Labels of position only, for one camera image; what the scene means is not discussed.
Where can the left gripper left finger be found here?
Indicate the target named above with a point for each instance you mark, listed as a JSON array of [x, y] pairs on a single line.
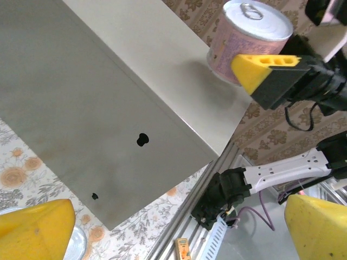
[[32, 233]]

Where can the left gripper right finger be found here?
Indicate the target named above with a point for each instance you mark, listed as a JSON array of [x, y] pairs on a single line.
[[320, 233]]

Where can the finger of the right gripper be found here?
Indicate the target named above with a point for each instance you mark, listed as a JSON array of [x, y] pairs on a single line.
[[295, 44], [276, 81]]

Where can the pink colourful food can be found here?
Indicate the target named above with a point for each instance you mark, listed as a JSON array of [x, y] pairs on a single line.
[[77, 243]]

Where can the pink lilac food can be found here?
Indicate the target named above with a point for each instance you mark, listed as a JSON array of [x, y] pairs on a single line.
[[244, 46]]

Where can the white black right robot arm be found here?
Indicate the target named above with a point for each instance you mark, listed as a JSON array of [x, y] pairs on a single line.
[[284, 170]]

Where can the floral table cover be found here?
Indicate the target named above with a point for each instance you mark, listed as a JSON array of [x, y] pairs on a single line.
[[16, 173]]

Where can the grey metal box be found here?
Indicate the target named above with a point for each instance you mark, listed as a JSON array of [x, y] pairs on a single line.
[[95, 108]]

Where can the aluminium mounting rail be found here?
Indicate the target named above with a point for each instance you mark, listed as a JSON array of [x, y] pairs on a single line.
[[176, 235]]

